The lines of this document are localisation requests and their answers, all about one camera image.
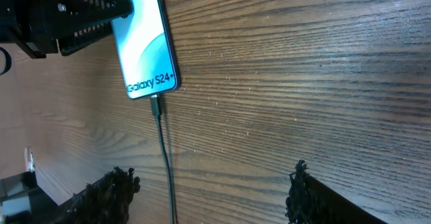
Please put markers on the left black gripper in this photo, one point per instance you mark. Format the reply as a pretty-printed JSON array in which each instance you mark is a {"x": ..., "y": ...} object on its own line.
[{"x": 76, "y": 24}]

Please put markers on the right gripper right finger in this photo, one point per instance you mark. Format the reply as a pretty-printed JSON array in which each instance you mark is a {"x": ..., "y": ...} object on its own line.
[{"x": 310, "y": 201}]

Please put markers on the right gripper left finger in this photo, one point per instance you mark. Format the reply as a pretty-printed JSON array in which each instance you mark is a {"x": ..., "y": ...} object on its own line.
[{"x": 103, "y": 202}]

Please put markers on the blue Samsung Galaxy smartphone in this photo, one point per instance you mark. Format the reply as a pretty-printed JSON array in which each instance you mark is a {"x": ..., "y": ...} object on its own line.
[{"x": 146, "y": 50}]

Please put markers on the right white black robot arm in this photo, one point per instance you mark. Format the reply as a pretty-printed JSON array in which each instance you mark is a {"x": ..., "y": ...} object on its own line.
[{"x": 23, "y": 201}]

